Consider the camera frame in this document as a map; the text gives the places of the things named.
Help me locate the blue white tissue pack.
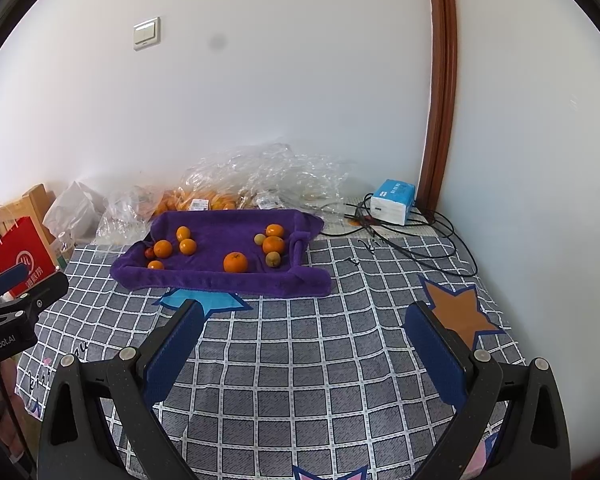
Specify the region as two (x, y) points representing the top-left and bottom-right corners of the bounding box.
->
(370, 177), (417, 226)

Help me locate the white plastic bag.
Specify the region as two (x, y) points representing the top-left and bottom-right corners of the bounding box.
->
(42, 181), (108, 238)

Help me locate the crumpled clear plastic bag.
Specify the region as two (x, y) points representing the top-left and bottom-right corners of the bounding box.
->
(96, 185), (166, 245)

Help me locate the grey checkered tablecloth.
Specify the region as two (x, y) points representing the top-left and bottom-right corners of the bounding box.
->
(15, 232), (528, 480)

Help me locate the clear plastic bottle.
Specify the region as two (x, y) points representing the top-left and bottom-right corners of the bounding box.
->
(55, 232), (77, 266)

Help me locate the black cable bundle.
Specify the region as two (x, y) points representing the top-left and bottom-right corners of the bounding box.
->
(344, 191), (481, 277)

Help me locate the person's left hand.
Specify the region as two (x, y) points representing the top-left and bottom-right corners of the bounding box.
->
(0, 360), (31, 466)

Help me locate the large clear plastic bag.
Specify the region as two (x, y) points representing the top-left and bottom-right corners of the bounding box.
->
(180, 142), (353, 211)

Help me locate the white light switch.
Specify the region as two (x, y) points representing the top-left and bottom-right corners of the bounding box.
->
(132, 16), (162, 51)

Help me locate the red paper bag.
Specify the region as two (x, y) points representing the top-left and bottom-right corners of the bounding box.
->
(0, 205), (61, 298)

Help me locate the pile of bagged oranges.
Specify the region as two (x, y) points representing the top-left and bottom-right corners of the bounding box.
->
(152, 186), (241, 212)

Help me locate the brown wooden door frame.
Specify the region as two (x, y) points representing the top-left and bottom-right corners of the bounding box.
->
(419, 0), (458, 211)

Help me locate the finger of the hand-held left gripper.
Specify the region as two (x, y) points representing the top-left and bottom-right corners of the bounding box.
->
(0, 272), (70, 321)
(0, 262), (29, 297)

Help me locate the purple towel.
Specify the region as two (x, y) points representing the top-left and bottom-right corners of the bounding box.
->
(110, 208), (332, 297)

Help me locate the wooden furniture frame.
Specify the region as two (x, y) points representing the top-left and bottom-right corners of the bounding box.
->
(0, 184), (56, 241)

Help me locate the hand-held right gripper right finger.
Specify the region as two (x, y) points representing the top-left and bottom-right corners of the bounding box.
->
(403, 300), (572, 480)

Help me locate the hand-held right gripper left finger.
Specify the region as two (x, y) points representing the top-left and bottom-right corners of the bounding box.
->
(37, 299), (204, 480)

